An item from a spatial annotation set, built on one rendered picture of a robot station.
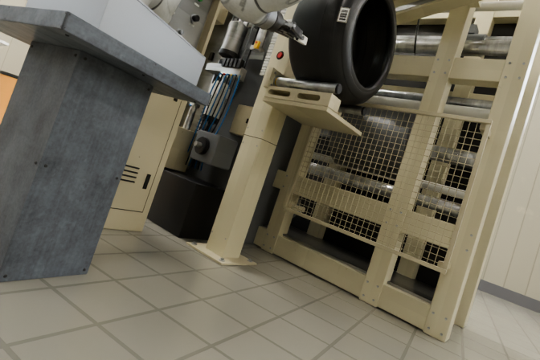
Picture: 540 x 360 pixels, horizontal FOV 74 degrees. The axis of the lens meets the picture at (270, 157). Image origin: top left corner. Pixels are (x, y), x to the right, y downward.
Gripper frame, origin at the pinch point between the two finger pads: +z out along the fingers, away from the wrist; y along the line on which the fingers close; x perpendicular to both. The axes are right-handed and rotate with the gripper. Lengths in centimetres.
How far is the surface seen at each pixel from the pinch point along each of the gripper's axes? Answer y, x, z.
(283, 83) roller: 18.0, 14.9, 17.5
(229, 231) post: 27, 90, 15
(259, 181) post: 26, 64, 27
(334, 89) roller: -9.9, 15.1, 17.6
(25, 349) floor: -21, 90, -86
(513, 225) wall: -57, 74, 373
